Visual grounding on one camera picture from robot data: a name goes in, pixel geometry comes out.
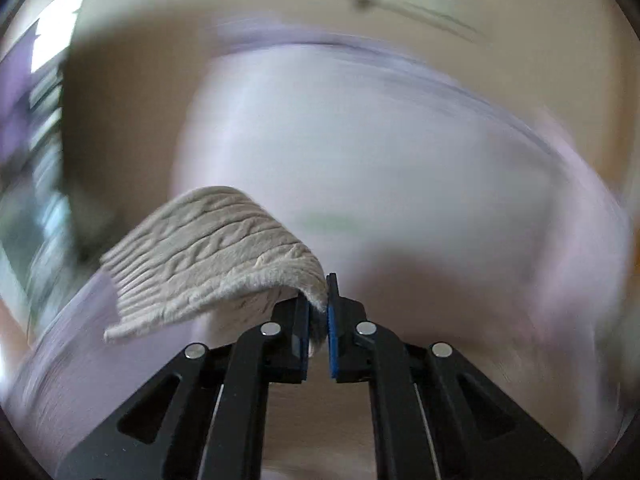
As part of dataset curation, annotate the beige cable-knit sweater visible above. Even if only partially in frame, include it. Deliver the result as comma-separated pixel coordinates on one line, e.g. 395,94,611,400
101,186,328,350

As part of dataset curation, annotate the lavender bed sheet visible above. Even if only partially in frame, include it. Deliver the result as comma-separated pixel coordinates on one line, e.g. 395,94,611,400
3,274,624,479

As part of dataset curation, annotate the white floral pillow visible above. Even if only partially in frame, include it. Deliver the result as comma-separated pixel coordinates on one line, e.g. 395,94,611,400
171,23,631,344

